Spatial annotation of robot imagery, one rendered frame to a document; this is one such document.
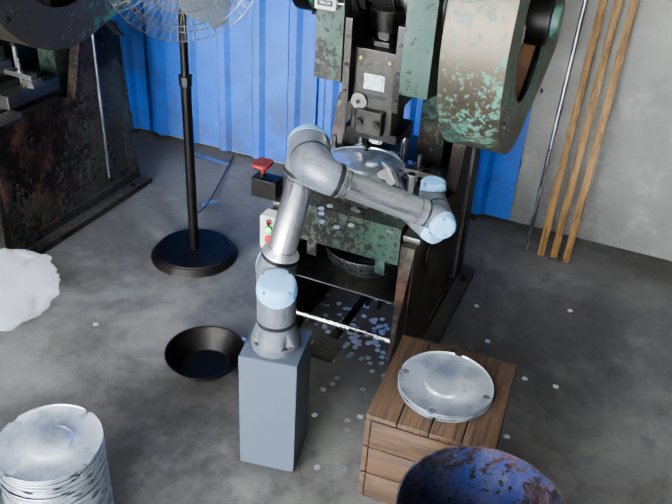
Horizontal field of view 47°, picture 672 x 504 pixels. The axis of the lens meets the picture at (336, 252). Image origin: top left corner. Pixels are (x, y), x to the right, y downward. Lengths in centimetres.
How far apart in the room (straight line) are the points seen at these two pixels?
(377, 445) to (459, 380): 32
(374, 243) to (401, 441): 70
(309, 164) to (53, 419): 105
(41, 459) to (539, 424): 165
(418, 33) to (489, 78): 40
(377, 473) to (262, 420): 39
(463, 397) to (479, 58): 98
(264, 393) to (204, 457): 38
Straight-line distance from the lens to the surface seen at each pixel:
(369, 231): 262
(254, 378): 236
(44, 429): 238
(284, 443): 251
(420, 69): 246
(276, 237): 227
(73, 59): 371
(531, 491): 212
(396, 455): 238
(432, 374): 242
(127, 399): 288
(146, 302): 331
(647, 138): 377
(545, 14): 239
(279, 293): 219
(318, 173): 202
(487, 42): 208
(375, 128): 258
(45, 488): 227
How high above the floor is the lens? 196
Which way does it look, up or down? 33 degrees down
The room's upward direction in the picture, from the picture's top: 4 degrees clockwise
